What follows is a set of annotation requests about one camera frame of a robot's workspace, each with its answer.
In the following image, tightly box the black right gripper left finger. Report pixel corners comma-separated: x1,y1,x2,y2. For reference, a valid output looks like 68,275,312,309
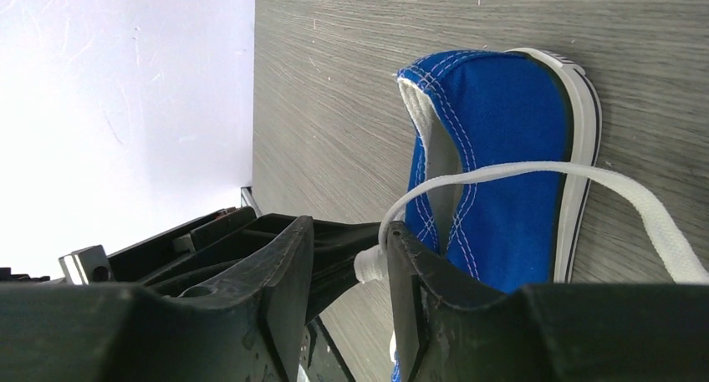
1,216,314,381

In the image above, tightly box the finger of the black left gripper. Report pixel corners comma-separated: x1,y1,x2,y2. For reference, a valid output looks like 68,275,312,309
140,213,379,323

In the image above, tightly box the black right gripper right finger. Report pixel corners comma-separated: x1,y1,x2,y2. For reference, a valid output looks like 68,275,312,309
386,222,708,381

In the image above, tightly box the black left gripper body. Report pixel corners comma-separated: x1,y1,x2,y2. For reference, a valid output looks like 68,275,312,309
59,206,257,285

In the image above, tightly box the blue canvas sneaker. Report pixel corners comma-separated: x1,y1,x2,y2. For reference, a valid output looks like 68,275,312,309
390,47,603,382

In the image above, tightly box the white shoelace of sneaker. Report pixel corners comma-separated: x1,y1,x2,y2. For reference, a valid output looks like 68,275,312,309
354,161,708,292

